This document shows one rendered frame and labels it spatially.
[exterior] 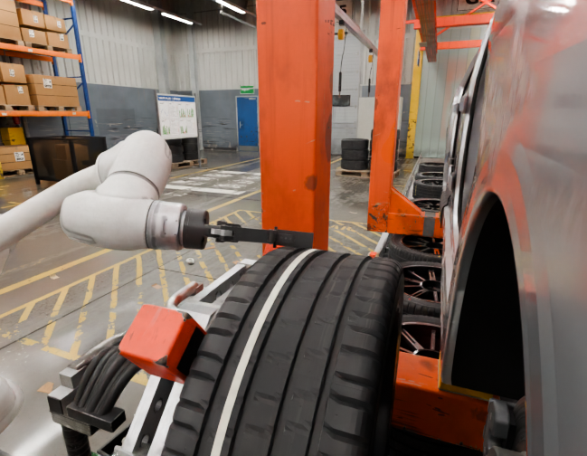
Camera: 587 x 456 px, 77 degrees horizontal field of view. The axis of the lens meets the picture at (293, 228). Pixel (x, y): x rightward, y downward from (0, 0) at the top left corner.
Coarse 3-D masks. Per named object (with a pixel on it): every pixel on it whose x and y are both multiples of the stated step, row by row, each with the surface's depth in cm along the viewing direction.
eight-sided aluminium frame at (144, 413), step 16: (240, 272) 72; (208, 288) 64; (224, 288) 67; (192, 304) 59; (208, 304) 58; (208, 320) 55; (160, 384) 53; (176, 384) 51; (144, 400) 52; (160, 400) 53; (176, 400) 50; (144, 416) 50; (160, 416) 53; (128, 432) 50; (144, 432) 50; (160, 432) 49; (128, 448) 49; (144, 448) 50; (160, 448) 48
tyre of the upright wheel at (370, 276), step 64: (320, 256) 63; (256, 320) 49; (320, 320) 47; (384, 320) 47; (192, 384) 45; (256, 384) 44; (320, 384) 42; (192, 448) 42; (256, 448) 40; (320, 448) 38
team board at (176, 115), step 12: (156, 96) 838; (168, 96) 873; (180, 96) 911; (192, 96) 951; (156, 108) 843; (168, 108) 877; (180, 108) 915; (192, 108) 956; (168, 120) 882; (180, 120) 920; (192, 120) 962; (168, 132) 887; (180, 132) 925; (192, 132) 967; (204, 168) 1009
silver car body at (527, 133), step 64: (512, 0) 48; (576, 0) 23; (512, 64) 43; (576, 64) 22; (448, 128) 280; (512, 128) 39; (576, 128) 21; (512, 192) 36; (576, 192) 20; (448, 256) 135; (576, 256) 19; (576, 320) 18; (576, 384) 17; (576, 448) 17
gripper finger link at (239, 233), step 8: (224, 224) 63; (232, 232) 64; (240, 232) 64; (248, 232) 65; (256, 232) 65; (264, 232) 66; (272, 232) 66; (224, 240) 63; (232, 240) 64; (240, 240) 64; (248, 240) 65; (256, 240) 65; (264, 240) 66
